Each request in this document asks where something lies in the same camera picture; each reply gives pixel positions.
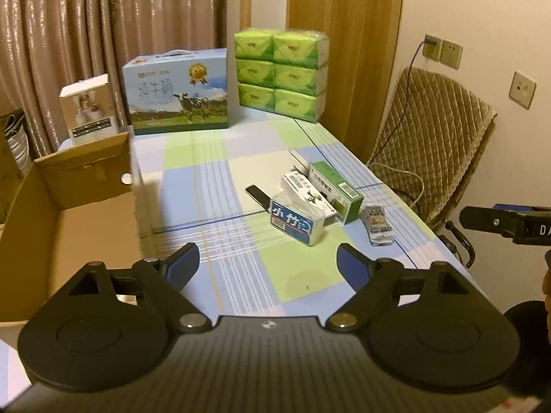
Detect wooden wardrobe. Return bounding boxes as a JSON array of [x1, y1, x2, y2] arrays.
[[286, 0, 406, 165]]

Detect dark charger cable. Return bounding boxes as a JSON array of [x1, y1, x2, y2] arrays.
[[372, 35, 439, 158]]

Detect brown curtain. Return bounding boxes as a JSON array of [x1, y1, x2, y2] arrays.
[[0, 0, 227, 162]]

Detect white floral medicine box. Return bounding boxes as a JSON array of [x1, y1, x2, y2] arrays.
[[281, 171, 339, 227]]

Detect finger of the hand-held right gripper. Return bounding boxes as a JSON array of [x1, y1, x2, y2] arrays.
[[459, 204, 519, 239]]

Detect white cable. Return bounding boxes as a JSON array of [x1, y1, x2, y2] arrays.
[[367, 161, 426, 216]]

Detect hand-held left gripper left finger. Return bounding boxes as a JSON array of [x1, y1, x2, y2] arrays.
[[69, 242, 211, 334]]

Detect silver blister packets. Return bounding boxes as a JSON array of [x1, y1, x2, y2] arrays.
[[361, 205, 395, 246]]

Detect empty beige wall socket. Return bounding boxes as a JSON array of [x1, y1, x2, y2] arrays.
[[441, 40, 464, 70]]

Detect green medicine box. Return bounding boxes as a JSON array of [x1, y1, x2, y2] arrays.
[[309, 161, 365, 225]]

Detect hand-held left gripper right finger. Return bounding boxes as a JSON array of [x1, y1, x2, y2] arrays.
[[325, 242, 476, 334]]

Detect bundle of green tissue packs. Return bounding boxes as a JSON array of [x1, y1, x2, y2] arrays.
[[233, 29, 330, 122]]

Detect chair with quilted cover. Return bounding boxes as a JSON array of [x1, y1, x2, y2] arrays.
[[366, 66, 498, 268]]

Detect single beige wall plate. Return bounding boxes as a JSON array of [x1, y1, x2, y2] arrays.
[[508, 71, 537, 109]]

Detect blue cow print milk carton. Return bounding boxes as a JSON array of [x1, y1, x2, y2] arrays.
[[121, 48, 229, 136]]

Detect plain white medicine box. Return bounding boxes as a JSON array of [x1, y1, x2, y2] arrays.
[[289, 148, 322, 178]]

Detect black lighter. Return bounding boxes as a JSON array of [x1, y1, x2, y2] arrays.
[[245, 184, 271, 210]]

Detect wall socket with plug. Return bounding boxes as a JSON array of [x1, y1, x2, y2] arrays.
[[421, 33, 443, 62]]

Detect small white product box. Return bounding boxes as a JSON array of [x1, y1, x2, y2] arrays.
[[59, 73, 118, 146]]

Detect stack of white bowls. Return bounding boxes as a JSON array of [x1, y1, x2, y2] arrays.
[[1, 109, 32, 178]]

